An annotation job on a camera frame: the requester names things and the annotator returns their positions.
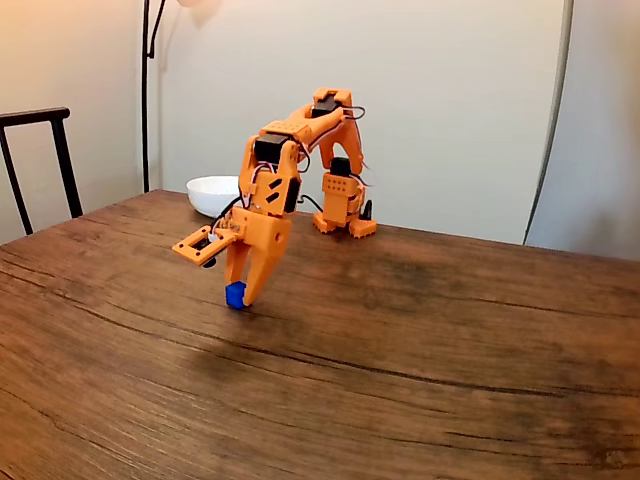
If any blue cube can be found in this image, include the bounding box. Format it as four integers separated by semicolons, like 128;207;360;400
224;281;247;311

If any wrist camera in orange mount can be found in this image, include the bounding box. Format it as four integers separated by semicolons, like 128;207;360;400
171;224;236;270

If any black chair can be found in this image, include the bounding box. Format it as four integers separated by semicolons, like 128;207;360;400
0;106;85;236

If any grey curved pole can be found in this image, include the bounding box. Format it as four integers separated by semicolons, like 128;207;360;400
522;0;575;246

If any white bowl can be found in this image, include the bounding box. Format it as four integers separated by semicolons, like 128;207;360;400
186;175;242;219

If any black floor lamp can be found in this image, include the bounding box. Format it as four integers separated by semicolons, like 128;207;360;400
141;0;224;194

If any black cable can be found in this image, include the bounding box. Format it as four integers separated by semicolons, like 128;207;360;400
298;194;326;217

